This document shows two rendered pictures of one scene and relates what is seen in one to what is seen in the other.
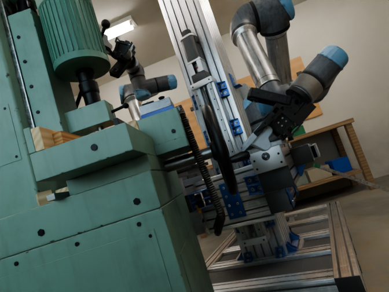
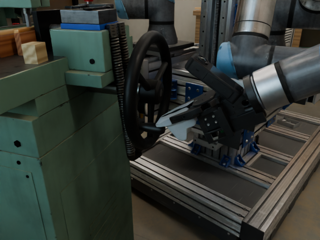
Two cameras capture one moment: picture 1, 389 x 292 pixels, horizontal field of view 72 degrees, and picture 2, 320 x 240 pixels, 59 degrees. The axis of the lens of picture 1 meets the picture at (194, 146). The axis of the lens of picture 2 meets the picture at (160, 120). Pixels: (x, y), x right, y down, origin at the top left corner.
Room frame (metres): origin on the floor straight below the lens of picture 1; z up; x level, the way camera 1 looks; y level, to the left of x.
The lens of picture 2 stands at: (0.20, -0.28, 1.04)
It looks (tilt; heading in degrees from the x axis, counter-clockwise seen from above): 25 degrees down; 17
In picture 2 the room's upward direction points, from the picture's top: straight up
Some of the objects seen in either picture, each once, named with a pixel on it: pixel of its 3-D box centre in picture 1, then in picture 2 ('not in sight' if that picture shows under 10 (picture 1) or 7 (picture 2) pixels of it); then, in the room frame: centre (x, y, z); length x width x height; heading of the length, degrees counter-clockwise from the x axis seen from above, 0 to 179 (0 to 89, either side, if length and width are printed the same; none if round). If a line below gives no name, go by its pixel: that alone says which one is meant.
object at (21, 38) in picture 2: not in sight; (43, 39); (0.82, 0.22, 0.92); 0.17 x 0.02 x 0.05; 178
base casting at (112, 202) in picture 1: (84, 212); (9, 93); (0.84, 0.39, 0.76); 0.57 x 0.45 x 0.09; 88
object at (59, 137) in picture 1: (112, 151); not in sight; (0.88, 0.27, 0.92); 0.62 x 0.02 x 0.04; 178
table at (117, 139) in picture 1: (142, 154); (66, 61); (0.83, 0.16, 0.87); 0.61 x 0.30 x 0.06; 178
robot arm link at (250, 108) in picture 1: (257, 106); (273, 8); (1.29, -0.36, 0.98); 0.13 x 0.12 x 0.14; 81
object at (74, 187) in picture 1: (133, 174); (56, 77); (0.84, 0.21, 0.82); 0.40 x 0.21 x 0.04; 178
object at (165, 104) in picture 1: (157, 110); (92, 14); (0.83, 0.08, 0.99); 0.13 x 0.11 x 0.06; 178
